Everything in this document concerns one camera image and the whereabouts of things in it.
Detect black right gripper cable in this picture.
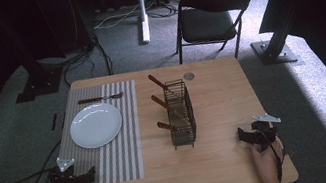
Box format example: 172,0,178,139
257,123,293,183

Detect fork with wooden handle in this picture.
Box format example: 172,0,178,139
76,90,127,107

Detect wooden-handled utensil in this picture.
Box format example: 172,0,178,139
156,118,180,135
147,70,173,97
149,89,192,128

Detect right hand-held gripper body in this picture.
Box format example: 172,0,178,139
248,110,287,154

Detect small black floor strip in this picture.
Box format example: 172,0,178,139
58,111,70,130
48,112,61,131

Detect bundle of black floor cables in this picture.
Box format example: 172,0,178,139
34,29,116,92

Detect grey striped placemat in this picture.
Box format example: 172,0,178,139
47,78,153,183

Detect dark wire cutlery rack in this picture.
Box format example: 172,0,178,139
160,77,201,152

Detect round grey table grommet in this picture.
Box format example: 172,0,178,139
182,71,196,83

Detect person's right hand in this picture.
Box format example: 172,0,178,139
248,135,292,183

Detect black metal stand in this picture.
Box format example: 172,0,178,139
0,0,68,108

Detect white floor cable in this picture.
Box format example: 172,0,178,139
90,2,144,33

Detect black stand with base plate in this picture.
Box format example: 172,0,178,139
244,4,303,71

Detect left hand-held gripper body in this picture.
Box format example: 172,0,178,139
45,153,84,183

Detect white round plate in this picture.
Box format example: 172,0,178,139
66,99,127,153

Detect black folding chair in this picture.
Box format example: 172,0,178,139
166,0,263,70

